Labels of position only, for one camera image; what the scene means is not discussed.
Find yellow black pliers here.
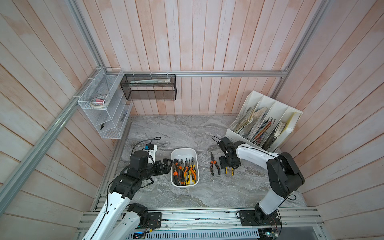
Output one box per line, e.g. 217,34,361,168
225,167,234,176

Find orange black pliers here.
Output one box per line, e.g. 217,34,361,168
210,153,221,176

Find white plastic storage box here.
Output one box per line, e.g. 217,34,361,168
170,148,200,188

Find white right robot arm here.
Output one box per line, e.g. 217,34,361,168
217,137,305,227

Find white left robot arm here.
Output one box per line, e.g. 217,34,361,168
83,144,174,240

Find orange pliers in box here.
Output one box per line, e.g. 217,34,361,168
173,159,184,186

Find yellow pliers in box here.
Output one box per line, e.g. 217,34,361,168
188,158,197,185

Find white desktop file organizer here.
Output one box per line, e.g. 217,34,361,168
226,91,303,152

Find tape roll on shelf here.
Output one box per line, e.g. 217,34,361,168
90,98,105,109

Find white wire mesh shelf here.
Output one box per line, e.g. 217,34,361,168
78,68,133,139

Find black mesh wall basket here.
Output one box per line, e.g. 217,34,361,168
120,74,177,101

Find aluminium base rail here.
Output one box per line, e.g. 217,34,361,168
76,206,325,233

